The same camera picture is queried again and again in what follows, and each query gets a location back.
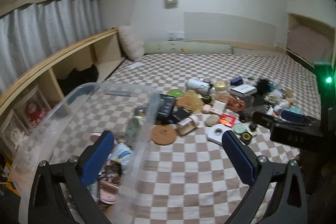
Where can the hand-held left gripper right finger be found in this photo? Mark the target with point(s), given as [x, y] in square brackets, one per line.
[237, 158]

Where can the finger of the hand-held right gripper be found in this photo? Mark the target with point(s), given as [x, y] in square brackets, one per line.
[262, 119]
[291, 116]

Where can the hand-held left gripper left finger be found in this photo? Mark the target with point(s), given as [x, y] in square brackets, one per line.
[97, 158]

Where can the black round tin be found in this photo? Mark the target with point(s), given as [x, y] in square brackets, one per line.
[247, 137]

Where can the green round tin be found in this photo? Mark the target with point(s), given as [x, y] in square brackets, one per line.
[239, 129]

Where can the blue face mask pack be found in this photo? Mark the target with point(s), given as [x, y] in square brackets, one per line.
[122, 154]

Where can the clear plastic storage box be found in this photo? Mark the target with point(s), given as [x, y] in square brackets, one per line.
[65, 119]

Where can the teal packet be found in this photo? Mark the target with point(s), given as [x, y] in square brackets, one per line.
[296, 109]

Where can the white bottle with orange cap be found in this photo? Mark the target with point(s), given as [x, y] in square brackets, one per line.
[281, 106]

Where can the clear bag of rubber bands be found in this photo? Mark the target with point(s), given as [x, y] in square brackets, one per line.
[271, 99]

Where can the wooden brush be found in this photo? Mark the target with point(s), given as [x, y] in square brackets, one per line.
[288, 94]

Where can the red packet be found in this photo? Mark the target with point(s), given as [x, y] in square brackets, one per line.
[228, 120]

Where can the black fur pompom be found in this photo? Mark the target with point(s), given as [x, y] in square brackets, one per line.
[263, 85]

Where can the pink compact case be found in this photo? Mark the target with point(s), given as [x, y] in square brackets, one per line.
[110, 191]

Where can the white crumpled wrapper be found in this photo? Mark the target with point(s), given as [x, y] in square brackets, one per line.
[277, 83]

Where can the black and white box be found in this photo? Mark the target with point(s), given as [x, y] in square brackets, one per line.
[242, 89]

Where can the small wooden box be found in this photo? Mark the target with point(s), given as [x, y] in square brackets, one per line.
[224, 96]

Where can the white charger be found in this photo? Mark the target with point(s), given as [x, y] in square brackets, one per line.
[219, 106]

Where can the beige stone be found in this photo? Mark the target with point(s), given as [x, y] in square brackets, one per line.
[212, 121]

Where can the navy box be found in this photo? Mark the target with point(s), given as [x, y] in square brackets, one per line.
[236, 81]

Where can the yellow round sponge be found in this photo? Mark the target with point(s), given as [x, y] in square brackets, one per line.
[220, 86]

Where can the checkered bed sheet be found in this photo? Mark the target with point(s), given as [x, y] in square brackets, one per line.
[183, 174]

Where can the pink earbud case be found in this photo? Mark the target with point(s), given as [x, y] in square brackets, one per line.
[206, 108]

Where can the clear toothpick box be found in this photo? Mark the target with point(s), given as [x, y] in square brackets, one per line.
[187, 125]

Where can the round cork coaster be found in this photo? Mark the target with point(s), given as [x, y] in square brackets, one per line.
[164, 134]

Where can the black square case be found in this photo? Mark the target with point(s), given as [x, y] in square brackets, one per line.
[181, 114]

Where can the white tumbler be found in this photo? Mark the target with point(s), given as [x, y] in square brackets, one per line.
[197, 85]

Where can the yellow translucent box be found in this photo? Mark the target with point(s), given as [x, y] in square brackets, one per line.
[189, 102]

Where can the teddy bear in red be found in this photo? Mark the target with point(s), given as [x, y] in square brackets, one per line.
[34, 113]

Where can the white plush toy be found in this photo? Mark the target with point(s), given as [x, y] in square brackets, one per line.
[19, 137]

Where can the black bag on shelf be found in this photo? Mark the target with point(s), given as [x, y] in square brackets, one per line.
[84, 77]

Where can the green round lid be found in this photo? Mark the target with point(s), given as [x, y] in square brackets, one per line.
[175, 93]

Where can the beige headboard panel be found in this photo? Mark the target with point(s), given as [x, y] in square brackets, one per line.
[228, 27]

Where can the white remote control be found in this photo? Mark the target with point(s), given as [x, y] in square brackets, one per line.
[135, 65]

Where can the green bolster pillow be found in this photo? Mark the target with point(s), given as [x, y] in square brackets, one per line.
[189, 47]

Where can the wooden shelf unit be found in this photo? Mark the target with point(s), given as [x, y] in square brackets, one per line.
[65, 50]

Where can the fluffy white pillow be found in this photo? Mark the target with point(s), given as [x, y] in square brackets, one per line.
[131, 43]

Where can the white curtain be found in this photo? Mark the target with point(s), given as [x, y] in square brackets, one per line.
[39, 35]

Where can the wooden alcove frame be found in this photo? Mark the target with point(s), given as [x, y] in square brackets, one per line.
[294, 52]

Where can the white wall socket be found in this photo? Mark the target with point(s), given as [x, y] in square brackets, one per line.
[176, 36]

